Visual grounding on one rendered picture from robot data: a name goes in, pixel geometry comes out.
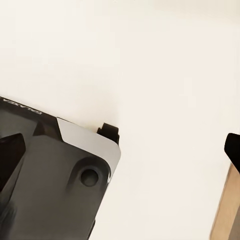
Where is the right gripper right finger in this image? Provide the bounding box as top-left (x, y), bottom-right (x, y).
top-left (224, 133), bottom-right (240, 173)

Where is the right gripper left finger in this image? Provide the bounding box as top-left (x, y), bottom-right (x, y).
top-left (0, 133), bottom-right (26, 193)

